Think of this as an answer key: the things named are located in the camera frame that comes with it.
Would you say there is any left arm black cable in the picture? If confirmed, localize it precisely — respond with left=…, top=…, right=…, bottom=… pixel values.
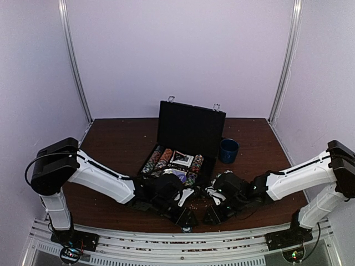
left=24, top=149, right=78, bottom=189

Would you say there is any purple small blind button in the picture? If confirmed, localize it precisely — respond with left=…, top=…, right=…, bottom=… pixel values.
left=176, top=173, right=187, bottom=183

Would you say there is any aluminium frame post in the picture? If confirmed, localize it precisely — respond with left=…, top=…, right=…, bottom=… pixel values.
left=268, top=0, right=303, bottom=126
left=58, top=0, right=93, bottom=123

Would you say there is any left aluminium frame post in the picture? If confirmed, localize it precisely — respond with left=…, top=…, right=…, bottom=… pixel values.
left=58, top=0, right=93, bottom=123

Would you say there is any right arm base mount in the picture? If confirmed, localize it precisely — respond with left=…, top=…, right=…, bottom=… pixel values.
left=265, top=227, right=313, bottom=250

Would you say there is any poker chip row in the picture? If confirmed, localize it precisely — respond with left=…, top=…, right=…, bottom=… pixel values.
left=141, top=145, right=165, bottom=173
left=185, top=155, right=204, bottom=187
left=152, top=161, right=166, bottom=177

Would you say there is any brown poker chip roll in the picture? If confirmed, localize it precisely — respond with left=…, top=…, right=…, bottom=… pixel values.
left=159, top=149, right=173, bottom=163

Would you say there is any dark blue mug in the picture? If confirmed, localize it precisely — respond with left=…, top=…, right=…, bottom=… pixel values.
left=219, top=139, right=240, bottom=164

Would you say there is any black poker case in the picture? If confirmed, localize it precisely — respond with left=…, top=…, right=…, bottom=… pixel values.
left=138, top=101, right=226, bottom=188

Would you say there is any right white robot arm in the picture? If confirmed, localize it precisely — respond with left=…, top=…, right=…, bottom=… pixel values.
left=203, top=140, right=354, bottom=245

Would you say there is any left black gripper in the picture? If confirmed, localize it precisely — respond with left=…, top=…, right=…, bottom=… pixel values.
left=152, top=197, right=199, bottom=229

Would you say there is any triangular all-in button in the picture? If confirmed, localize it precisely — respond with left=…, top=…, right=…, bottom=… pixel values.
left=170, top=150, right=185, bottom=162

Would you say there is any playing card deck box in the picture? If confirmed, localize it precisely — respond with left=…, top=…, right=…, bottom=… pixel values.
left=170, top=154, right=194, bottom=167

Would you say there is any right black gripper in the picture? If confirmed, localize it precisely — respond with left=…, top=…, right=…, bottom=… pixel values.
left=202, top=195, right=247, bottom=226

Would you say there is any left poker chip row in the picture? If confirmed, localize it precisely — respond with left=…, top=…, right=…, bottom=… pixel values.
left=141, top=145, right=165, bottom=173

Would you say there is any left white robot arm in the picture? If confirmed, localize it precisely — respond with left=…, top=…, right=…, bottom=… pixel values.
left=24, top=137, right=198, bottom=246

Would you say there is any right aluminium frame post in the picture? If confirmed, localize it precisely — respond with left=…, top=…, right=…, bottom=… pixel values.
left=268, top=0, right=303, bottom=126

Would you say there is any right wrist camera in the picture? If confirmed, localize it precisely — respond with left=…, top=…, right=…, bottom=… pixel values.
left=205, top=171, right=249, bottom=206

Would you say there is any blue white poker chip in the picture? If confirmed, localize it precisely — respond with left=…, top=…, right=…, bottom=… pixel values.
left=181, top=227, right=192, bottom=233

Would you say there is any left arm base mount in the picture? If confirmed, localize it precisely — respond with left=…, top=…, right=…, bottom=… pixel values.
left=50, top=228, right=99, bottom=252

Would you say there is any right poker chip row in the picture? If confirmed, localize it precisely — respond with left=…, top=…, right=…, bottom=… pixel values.
left=185, top=155, right=204, bottom=187

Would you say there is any aluminium front rail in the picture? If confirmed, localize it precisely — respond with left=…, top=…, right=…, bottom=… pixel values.
left=19, top=219, right=345, bottom=265

